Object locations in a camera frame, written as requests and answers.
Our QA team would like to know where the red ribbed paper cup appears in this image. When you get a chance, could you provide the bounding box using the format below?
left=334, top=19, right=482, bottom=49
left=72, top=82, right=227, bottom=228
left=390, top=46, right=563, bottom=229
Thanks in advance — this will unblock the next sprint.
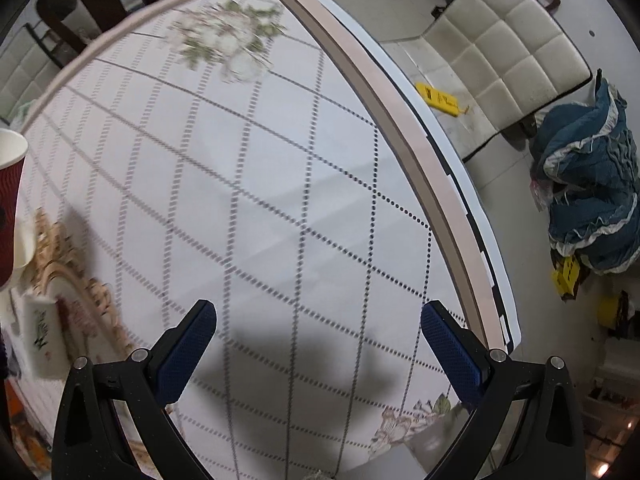
left=0, top=129, right=28, bottom=286

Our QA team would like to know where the white floral tissue box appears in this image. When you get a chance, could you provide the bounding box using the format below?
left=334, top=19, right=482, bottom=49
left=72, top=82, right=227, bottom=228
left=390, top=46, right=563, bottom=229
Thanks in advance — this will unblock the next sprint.
left=21, top=295, right=70, bottom=380

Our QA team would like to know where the yellow object on floor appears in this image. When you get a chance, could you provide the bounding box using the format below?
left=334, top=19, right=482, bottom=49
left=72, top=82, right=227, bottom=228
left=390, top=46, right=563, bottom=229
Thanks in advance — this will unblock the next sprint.
left=552, top=256, right=580, bottom=297

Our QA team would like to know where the blue ruffled cloth pile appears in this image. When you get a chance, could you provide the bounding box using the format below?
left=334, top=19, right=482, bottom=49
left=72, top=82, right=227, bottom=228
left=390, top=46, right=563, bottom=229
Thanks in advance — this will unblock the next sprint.
left=530, top=74, right=639, bottom=274

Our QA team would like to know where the yellow packet on chair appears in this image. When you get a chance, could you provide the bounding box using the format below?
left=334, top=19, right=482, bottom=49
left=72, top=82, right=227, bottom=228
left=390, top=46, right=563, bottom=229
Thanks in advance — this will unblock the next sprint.
left=414, top=82, right=466, bottom=117

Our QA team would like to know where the white patterned tablecloth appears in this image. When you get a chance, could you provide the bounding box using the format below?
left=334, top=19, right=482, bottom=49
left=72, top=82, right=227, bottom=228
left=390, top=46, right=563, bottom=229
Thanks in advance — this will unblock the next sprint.
left=8, top=0, right=522, bottom=480

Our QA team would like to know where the cream padded chair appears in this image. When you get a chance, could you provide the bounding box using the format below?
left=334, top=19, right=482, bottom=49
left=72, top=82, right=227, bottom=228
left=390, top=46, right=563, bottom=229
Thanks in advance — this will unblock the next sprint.
left=383, top=0, right=592, bottom=160

